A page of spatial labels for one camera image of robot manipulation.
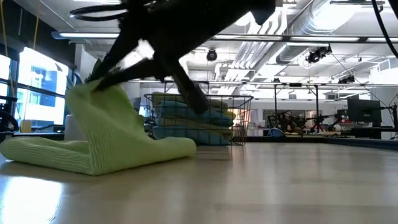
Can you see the long ceiling light bar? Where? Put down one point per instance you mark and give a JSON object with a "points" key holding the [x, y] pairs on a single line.
{"points": [[311, 38]]}

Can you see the office window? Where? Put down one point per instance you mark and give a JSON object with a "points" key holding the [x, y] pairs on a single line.
{"points": [[43, 93]]}

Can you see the black computer monitor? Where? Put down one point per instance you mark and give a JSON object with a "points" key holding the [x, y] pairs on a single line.
{"points": [[363, 112]]}

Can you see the lime green microfiber towel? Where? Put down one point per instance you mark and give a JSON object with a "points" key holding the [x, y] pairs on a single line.
{"points": [[109, 140]]}

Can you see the blue microfiber towel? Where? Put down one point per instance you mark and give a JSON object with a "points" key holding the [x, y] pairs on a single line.
{"points": [[192, 137], [177, 112]]}

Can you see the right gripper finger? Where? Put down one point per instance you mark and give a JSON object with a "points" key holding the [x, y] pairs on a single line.
{"points": [[115, 56], [133, 73]]}

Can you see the black background metal frame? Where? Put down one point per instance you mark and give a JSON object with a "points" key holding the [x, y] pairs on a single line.
{"points": [[275, 93]]}

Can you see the potted plant in white pot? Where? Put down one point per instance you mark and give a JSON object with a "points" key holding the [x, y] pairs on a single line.
{"points": [[73, 127]]}

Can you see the black aluminium table frame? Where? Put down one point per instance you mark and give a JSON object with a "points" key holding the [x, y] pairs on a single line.
{"points": [[342, 141]]}

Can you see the black ceiling spotlight cluster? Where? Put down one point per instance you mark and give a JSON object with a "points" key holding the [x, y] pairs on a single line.
{"points": [[317, 55]]}

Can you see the silver ventilation duct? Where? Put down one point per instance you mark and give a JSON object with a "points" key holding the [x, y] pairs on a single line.
{"points": [[308, 25]]}

